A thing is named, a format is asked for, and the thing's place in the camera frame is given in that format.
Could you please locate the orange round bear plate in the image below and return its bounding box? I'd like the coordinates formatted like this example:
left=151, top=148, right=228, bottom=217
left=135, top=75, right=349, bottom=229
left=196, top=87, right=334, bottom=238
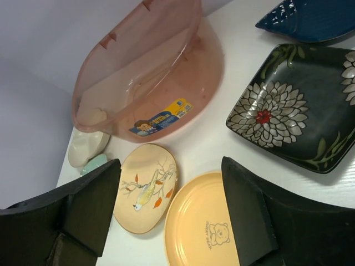
left=164, top=172, right=240, bottom=265

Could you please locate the light teal divided tray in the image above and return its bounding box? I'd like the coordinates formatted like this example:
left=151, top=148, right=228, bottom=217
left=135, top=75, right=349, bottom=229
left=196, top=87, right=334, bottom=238
left=80, top=154, right=109, bottom=177

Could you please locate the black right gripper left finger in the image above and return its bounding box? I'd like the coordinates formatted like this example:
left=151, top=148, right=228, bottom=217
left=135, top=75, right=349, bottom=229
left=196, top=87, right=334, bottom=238
left=1, top=159, right=121, bottom=265

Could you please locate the cream three-section plate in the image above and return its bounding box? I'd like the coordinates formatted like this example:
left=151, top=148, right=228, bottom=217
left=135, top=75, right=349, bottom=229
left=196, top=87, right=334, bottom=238
left=68, top=129, right=110, bottom=168

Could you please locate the pink translucent plastic bin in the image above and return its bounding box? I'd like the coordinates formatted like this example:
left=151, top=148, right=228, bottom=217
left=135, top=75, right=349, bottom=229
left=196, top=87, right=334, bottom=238
left=72, top=1, right=224, bottom=143

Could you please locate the beige bird-painted plate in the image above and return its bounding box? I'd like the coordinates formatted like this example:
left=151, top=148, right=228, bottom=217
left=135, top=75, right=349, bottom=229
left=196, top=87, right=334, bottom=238
left=113, top=144, right=179, bottom=234

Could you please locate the black floral square plate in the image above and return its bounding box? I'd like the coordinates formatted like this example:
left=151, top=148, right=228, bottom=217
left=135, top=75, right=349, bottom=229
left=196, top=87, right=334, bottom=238
left=226, top=44, right=354, bottom=174

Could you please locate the dark blue leaf-shaped dish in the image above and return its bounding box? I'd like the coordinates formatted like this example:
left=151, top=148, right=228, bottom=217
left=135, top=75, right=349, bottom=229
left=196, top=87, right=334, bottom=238
left=255, top=0, right=354, bottom=44

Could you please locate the blue yellow bin label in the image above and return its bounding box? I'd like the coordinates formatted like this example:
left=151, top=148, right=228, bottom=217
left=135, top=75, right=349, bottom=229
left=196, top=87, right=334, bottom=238
left=129, top=98, right=194, bottom=137

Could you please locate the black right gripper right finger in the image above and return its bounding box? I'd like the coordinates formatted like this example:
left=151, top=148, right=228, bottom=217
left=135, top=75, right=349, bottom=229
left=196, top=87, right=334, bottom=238
left=221, top=157, right=354, bottom=265

